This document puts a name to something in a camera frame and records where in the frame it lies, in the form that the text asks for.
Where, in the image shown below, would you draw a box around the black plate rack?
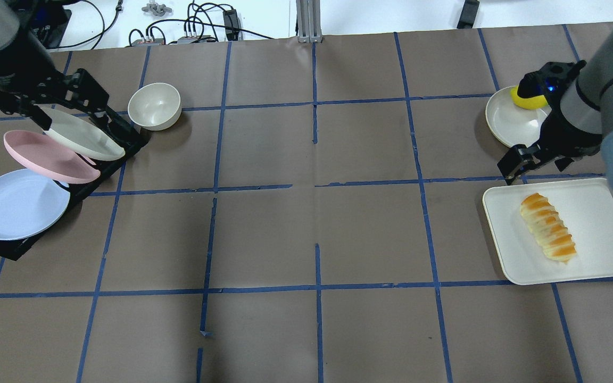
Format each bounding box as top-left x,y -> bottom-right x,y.
0,106 -> 152,262

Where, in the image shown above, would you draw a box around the aluminium frame post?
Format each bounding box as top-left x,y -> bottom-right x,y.
296,0 -> 323,44

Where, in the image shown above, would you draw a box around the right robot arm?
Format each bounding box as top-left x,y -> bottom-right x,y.
497,29 -> 613,190

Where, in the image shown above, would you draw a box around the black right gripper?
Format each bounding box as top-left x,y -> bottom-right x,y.
497,60 -> 602,185

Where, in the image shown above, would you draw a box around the cream bowl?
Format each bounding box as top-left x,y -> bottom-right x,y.
127,82 -> 183,131

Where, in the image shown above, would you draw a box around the pink plate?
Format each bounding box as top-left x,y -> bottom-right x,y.
3,129 -> 101,184

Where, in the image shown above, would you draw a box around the black cables on desk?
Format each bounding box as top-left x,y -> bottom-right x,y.
62,0 -> 275,49

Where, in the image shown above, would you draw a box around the orange striped bread roll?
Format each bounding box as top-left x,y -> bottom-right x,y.
519,193 -> 577,264

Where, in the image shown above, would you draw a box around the white plate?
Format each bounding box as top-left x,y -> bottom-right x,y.
41,107 -> 126,162

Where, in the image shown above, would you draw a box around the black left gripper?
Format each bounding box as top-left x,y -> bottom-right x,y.
0,68 -> 110,131

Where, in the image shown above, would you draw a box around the white shallow dish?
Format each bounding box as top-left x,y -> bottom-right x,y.
485,86 -> 551,147

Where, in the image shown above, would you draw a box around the blue plate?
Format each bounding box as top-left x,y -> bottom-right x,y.
0,169 -> 70,242

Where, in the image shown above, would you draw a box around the yellow lemon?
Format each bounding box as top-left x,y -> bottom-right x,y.
509,86 -> 548,111

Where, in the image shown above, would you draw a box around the white rectangular tray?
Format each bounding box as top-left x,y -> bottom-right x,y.
482,178 -> 613,285

